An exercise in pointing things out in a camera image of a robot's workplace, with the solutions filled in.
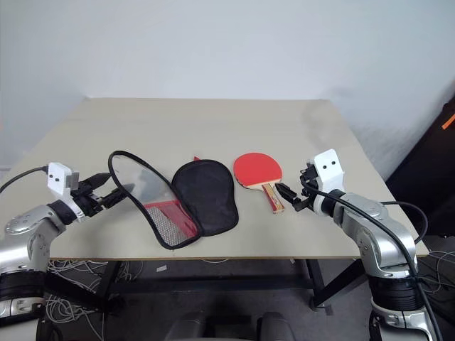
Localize black metal table frame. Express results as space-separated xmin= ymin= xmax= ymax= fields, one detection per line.
xmin=44 ymin=258 xmax=369 ymax=315

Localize tangled white floor cables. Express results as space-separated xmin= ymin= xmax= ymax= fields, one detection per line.
xmin=424 ymin=249 xmax=455 ymax=287
xmin=44 ymin=258 xmax=145 ymax=323

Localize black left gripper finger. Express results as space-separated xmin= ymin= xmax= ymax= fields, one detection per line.
xmin=87 ymin=173 xmax=112 ymax=189
xmin=102 ymin=188 xmax=129 ymax=210

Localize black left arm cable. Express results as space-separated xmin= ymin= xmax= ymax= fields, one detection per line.
xmin=0 ymin=165 xmax=49 ymax=195

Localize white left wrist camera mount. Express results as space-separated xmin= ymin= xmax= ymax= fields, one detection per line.
xmin=47 ymin=162 xmax=87 ymax=222

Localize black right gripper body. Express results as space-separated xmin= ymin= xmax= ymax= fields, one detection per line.
xmin=293 ymin=163 xmax=318 ymax=213

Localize red black mesh bag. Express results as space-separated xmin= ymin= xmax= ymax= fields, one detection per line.
xmin=107 ymin=150 xmax=240 ymax=251

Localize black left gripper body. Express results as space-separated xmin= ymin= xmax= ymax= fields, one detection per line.
xmin=73 ymin=180 xmax=107 ymax=217

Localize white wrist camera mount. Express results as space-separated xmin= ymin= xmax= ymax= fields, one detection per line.
xmin=47 ymin=162 xmax=87 ymax=222
xmin=307 ymin=148 xmax=346 ymax=216

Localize dark grey rounded shape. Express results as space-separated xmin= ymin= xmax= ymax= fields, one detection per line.
xmin=256 ymin=311 xmax=296 ymax=341

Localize red table tennis paddle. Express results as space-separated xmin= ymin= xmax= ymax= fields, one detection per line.
xmin=232 ymin=152 xmax=286 ymax=215

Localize black panel with orange tape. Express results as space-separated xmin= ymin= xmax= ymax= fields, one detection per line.
xmin=385 ymin=85 xmax=455 ymax=238

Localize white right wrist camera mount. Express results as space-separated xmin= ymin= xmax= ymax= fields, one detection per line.
xmin=307 ymin=148 xmax=346 ymax=216

